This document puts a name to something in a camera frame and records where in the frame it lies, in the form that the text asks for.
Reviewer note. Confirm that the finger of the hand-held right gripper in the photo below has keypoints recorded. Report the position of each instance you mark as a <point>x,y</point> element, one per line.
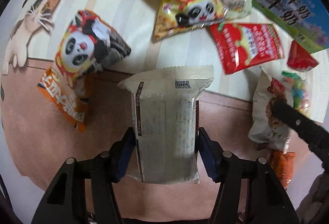
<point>295,121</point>

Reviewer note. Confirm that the colourful candy packet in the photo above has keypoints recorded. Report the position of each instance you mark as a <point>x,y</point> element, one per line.
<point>298,90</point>

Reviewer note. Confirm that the red triangular snack packet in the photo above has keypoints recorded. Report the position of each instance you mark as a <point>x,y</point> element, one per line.
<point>299,58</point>

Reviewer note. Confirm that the yellow panda snack packet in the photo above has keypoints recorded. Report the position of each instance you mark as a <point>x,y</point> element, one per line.
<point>190,5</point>

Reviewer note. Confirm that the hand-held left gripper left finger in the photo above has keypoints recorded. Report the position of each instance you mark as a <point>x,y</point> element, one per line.
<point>125,154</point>

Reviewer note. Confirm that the white clear-window snack packet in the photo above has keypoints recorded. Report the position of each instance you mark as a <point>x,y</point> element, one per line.
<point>164,116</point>

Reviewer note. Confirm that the red flat snack packet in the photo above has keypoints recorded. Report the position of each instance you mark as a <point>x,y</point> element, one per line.
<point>244,46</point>

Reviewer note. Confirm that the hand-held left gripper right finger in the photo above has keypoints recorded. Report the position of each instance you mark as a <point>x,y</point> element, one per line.
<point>207,154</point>

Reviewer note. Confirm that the orange panda snack packet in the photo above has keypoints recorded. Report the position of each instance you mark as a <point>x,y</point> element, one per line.
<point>77,54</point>

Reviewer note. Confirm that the small orange snack packet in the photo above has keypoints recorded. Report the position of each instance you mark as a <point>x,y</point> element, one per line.
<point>282,170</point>

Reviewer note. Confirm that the white nut-print snack packet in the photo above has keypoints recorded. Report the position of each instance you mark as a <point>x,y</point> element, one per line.
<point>267,121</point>

